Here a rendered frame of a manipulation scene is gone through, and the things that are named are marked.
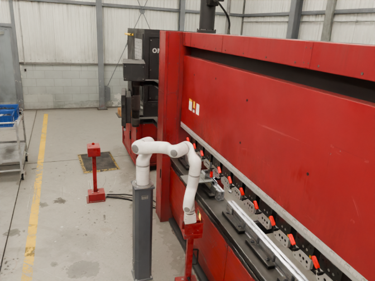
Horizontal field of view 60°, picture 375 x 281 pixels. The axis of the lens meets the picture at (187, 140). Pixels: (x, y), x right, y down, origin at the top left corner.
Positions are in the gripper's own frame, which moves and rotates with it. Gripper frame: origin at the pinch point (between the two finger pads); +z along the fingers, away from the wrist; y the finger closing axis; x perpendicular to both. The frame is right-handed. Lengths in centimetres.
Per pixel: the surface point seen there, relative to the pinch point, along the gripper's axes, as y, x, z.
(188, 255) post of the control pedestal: 2.2, -2.4, 30.1
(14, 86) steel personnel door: 320, -711, -18
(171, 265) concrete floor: 12, -43, 73
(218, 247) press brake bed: -19.8, 16.1, 11.3
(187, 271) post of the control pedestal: 3.7, -2.4, 47.5
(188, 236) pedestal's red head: 2.5, 4.9, 4.9
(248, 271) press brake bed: -27, 62, -2
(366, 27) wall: -427, -348, -145
